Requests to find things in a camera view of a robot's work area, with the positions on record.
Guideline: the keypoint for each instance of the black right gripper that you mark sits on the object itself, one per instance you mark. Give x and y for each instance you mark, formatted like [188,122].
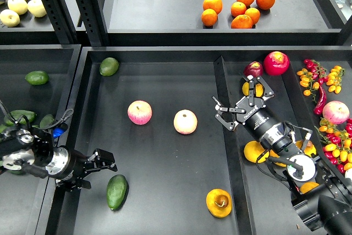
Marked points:
[251,111]

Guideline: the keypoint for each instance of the orange far left lower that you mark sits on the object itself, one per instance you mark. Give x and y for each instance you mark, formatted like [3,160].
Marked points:
[209,17]

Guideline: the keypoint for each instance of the orange front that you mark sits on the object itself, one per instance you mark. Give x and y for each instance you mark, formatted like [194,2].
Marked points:
[242,22]

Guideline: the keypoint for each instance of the orange right small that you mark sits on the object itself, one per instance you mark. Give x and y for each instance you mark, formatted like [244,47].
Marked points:
[254,14]

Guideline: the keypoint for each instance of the orange small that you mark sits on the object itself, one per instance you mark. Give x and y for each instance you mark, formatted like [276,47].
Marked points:
[254,14]
[238,8]

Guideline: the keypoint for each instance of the red chili pepper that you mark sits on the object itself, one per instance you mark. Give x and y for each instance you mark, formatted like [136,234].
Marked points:
[321,101]

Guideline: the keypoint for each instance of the dark avocado tray edge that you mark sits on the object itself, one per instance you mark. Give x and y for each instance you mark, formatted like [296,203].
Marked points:
[47,121]

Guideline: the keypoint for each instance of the black left tray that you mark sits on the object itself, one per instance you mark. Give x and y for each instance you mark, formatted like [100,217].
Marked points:
[26,200]

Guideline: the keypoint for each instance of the dark avocado far left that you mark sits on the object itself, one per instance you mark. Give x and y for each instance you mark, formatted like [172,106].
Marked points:
[3,128]

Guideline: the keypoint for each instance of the dark avocado left tray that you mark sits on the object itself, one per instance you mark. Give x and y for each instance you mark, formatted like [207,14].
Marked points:
[21,116]

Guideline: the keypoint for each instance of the yellow pear under gripper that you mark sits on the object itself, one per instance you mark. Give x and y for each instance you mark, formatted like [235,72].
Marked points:
[258,89]

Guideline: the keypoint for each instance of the cherry tomato bunch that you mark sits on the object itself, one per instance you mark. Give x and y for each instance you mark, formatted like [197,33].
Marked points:
[314,76]
[336,143]

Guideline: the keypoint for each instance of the orange centre small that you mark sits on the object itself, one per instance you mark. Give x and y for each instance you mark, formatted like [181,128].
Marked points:
[238,8]

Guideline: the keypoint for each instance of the pale pink apple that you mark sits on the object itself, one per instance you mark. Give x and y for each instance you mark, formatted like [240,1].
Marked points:
[185,122]

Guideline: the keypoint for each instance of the black shelf upright left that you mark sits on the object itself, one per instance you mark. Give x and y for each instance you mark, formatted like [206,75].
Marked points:
[59,16]

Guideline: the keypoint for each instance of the pink apple right tray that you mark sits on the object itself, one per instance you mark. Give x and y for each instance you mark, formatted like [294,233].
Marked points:
[336,112]

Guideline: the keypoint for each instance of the upper cherry tomato bunch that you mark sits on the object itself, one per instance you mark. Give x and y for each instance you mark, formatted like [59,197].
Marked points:
[314,76]

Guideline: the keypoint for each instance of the yellow pear right bin middle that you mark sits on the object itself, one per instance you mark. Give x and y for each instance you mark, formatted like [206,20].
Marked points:
[309,150]

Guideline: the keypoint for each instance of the black upper shelf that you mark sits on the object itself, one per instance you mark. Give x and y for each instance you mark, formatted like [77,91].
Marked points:
[178,22]

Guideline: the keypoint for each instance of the yellow pear right bin left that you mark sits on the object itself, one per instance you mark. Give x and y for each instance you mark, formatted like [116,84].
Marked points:
[254,152]

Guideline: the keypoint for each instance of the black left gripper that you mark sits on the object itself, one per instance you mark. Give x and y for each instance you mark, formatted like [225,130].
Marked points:
[69,167]

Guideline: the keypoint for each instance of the orange far left upper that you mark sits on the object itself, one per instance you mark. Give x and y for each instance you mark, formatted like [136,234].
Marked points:
[216,5]

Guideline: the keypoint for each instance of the black centre bin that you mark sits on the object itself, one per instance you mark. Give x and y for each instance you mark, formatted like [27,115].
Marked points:
[169,174]

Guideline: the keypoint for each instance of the black shelf upright centre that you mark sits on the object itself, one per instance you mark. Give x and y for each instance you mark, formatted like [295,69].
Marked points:
[91,12]

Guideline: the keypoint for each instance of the black shelf upright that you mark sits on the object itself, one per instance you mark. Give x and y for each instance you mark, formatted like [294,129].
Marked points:
[59,16]
[91,12]

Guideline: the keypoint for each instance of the yellow pear bin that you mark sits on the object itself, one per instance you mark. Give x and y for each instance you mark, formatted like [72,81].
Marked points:
[254,152]
[309,150]
[308,186]
[273,154]

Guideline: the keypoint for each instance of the lower cherry tomato bunch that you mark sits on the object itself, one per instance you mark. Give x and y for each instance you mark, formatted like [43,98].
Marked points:
[336,143]

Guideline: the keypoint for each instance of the black bin divider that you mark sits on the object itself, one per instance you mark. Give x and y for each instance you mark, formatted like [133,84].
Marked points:
[238,181]

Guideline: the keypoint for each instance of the dark red apple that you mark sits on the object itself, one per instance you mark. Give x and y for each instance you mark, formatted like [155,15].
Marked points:
[254,69]

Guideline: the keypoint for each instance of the pink red apple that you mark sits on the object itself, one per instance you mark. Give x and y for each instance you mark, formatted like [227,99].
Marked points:
[139,112]

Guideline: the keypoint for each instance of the yellow pear right bin bottom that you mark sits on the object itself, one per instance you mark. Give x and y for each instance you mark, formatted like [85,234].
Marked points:
[308,186]

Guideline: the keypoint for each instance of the dark green avocado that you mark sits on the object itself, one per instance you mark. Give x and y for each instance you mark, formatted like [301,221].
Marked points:
[116,191]

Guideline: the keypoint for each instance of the bright red apple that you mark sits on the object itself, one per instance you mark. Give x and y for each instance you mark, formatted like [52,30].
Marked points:
[276,63]

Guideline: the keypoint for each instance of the green avocado top of bin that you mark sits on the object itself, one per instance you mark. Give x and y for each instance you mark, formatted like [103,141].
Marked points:
[109,66]

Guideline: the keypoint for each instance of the green avocado left tray top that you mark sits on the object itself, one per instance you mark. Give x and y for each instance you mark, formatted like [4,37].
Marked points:
[37,77]

